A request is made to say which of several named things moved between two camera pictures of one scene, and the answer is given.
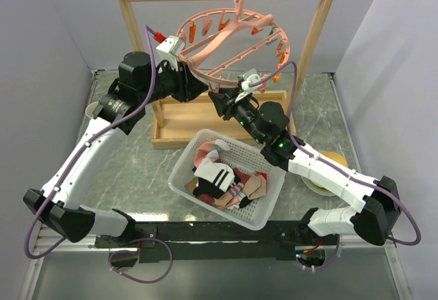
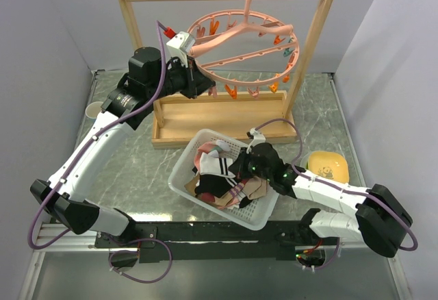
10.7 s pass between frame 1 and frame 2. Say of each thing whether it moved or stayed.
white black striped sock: moved
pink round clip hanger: moved
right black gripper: moved
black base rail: stayed
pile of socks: stayed
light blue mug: stayed
